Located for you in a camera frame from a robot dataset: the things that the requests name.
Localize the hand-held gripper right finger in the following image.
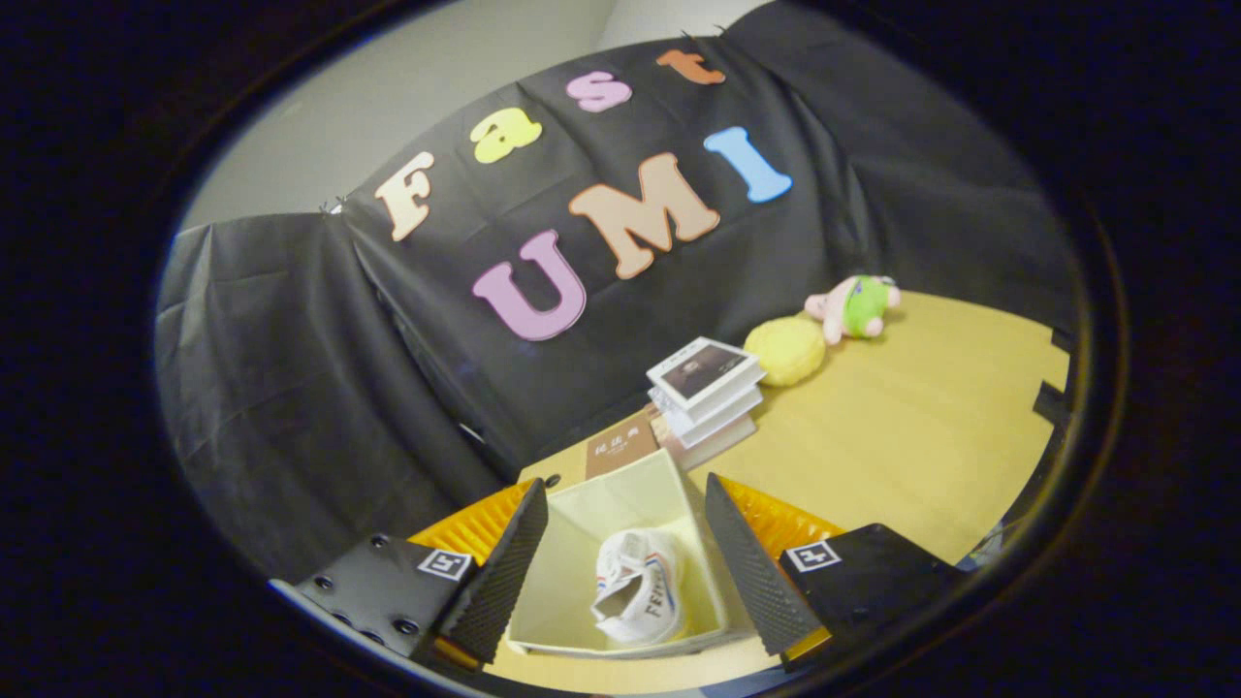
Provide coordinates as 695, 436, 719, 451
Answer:
704, 472, 969, 674

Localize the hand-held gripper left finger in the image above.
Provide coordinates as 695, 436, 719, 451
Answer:
286, 477, 550, 672

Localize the white canvas shoe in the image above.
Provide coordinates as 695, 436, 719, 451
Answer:
590, 527, 685, 647

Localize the grey fabric storage box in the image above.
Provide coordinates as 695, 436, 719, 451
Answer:
504, 448, 758, 661

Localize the thick pale book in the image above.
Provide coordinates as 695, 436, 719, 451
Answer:
658, 414, 758, 473

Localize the brown book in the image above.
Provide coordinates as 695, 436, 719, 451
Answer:
584, 418, 661, 481

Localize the white book with dark cover photo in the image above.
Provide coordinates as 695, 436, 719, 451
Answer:
646, 336, 768, 411

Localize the yellow plush toy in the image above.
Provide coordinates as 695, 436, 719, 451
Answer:
743, 314, 828, 389

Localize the black backdrop cloth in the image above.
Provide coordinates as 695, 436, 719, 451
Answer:
155, 0, 1083, 585

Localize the pink and green plush toy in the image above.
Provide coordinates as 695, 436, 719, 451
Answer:
804, 273, 903, 346

